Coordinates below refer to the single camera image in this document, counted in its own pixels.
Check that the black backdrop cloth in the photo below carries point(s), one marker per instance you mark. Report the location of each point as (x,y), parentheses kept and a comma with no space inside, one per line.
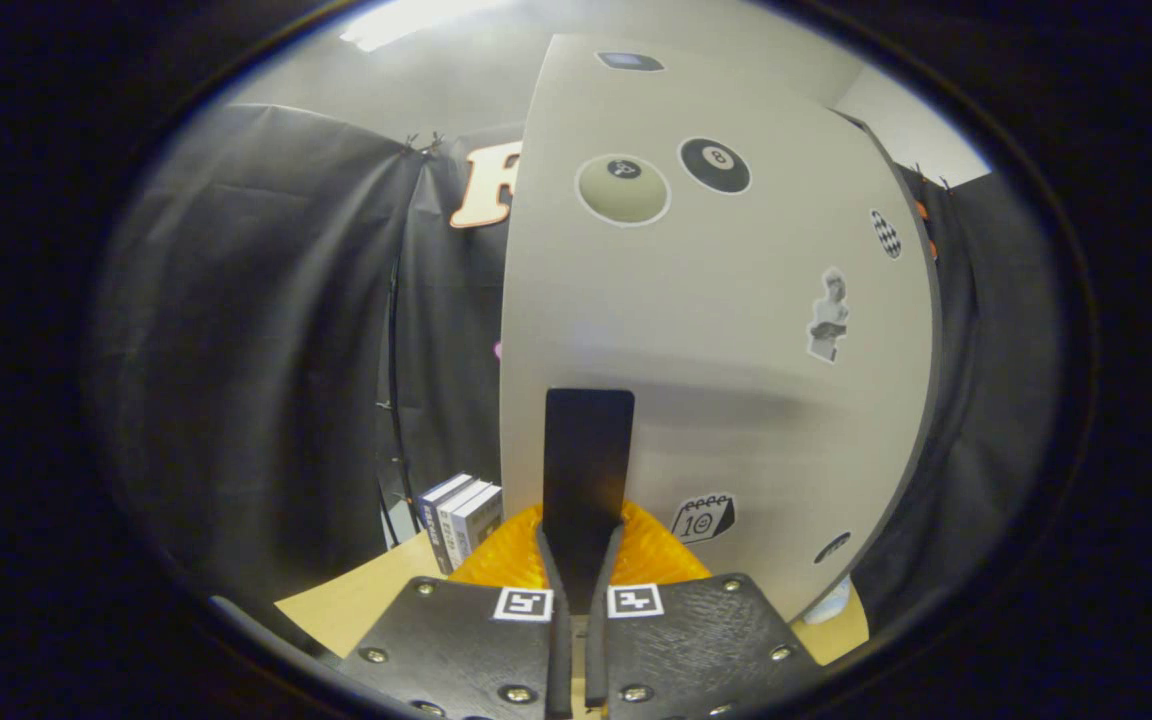
(256,350)

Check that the white cabinet door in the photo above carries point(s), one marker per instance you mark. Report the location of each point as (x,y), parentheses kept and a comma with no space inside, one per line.
(736,400)

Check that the white spine book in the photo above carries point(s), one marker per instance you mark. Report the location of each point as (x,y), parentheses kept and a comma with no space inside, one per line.
(451,535)

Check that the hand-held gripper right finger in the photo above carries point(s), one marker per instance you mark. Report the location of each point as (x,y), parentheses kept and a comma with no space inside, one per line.
(598,660)

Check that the small white rounded object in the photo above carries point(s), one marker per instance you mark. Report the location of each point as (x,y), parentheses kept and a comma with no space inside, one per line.
(829,603)

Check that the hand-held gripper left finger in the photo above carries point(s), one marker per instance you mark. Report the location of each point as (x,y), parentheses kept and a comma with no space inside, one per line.
(558,660)

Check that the dark blue book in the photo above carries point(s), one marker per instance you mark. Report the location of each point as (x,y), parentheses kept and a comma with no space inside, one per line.
(429,525)

